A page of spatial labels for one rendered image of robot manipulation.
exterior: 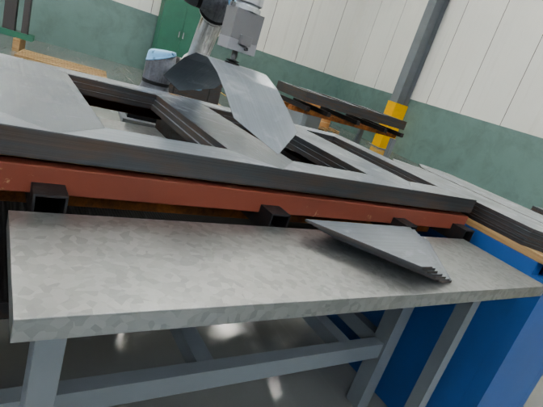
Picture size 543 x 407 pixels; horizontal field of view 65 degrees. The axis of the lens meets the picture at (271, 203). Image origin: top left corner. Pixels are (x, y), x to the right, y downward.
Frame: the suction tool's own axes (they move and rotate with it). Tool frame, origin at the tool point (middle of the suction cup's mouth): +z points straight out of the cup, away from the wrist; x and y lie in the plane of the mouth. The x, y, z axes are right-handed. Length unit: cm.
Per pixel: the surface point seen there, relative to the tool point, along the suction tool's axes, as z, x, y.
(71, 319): 27, -68, -47
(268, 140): 11.3, -30.5, -2.4
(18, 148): 19, -35, -51
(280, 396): 102, -26, 39
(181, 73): 6.6, 22.0, -4.2
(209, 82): 7.3, 22.8, 6.3
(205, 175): 19.2, -36.5, -18.8
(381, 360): 79, -39, 67
